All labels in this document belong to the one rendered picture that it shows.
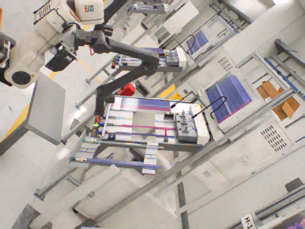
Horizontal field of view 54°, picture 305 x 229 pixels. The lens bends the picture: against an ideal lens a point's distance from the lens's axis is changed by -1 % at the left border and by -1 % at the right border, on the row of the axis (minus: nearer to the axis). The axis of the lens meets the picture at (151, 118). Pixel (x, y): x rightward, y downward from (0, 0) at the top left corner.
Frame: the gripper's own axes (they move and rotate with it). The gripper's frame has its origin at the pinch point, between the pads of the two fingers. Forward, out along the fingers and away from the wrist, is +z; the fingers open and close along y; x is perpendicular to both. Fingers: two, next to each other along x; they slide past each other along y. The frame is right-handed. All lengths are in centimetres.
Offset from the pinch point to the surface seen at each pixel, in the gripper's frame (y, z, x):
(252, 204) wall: 55, 124, -164
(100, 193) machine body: -10, 60, -4
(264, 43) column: 307, 8, -229
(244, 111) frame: -11, -24, -95
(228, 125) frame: -11, -13, -87
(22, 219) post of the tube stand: -40, 60, 46
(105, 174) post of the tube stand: -42.7, 10.6, -10.1
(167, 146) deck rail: -10, 9, -49
